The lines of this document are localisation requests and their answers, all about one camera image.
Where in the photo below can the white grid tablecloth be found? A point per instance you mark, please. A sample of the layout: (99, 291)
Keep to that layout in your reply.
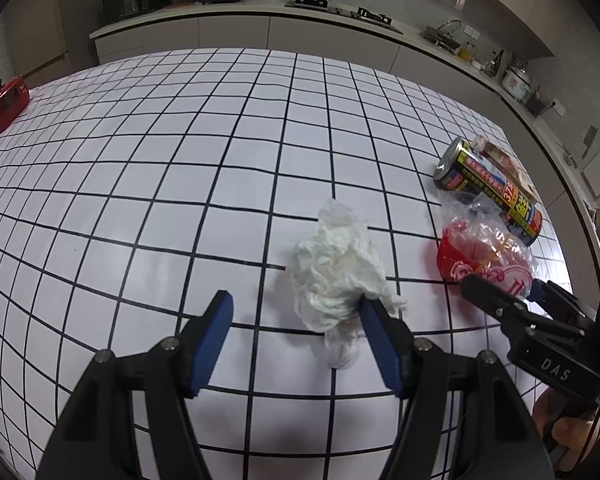
(130, 185)

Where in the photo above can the white tissue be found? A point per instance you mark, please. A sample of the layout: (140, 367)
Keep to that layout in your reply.
(330, 270)

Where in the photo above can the tall black yellow spray can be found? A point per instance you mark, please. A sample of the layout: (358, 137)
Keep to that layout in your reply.
(480, 180)

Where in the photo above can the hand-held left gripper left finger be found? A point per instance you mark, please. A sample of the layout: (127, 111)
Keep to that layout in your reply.
(210, 345)

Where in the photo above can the clear plastic bag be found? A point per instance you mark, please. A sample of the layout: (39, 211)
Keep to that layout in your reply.
(460, 205)

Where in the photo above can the black gas stove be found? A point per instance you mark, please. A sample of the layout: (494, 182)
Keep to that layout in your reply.
(345, 10)

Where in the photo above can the metal cleaver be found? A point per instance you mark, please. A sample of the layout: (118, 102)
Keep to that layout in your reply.
(589, 137)

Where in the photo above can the white wall socket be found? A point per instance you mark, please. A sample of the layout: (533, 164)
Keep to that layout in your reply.
(555, 107)
(472, 34)

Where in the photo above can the white rice cooker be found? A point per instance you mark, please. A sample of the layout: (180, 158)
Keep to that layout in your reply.
(517, 80)

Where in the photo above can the black toaster oven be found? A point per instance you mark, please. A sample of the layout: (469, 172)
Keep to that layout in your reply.
(130, 2)

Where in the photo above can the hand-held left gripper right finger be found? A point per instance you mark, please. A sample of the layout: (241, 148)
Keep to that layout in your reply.
(382, 345)

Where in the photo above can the dark utensil holder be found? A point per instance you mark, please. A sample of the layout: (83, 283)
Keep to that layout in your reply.
(535, 105)

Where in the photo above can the person's right hand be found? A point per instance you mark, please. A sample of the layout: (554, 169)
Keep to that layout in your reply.
(567, 435)

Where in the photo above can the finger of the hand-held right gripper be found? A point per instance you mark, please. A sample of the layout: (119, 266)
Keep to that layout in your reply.
(495, 297)
(555, 300)

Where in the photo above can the dark glass bottle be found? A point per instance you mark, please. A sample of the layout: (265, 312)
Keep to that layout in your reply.
(498, 62)

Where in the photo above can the red small appliance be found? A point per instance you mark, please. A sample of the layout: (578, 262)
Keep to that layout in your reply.
(2, 105)

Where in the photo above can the red printed plastic bag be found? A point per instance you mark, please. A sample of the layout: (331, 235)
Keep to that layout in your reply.
(460, 260)

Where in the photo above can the orange oil bottle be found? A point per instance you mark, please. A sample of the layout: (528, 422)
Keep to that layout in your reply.
(465, 51)

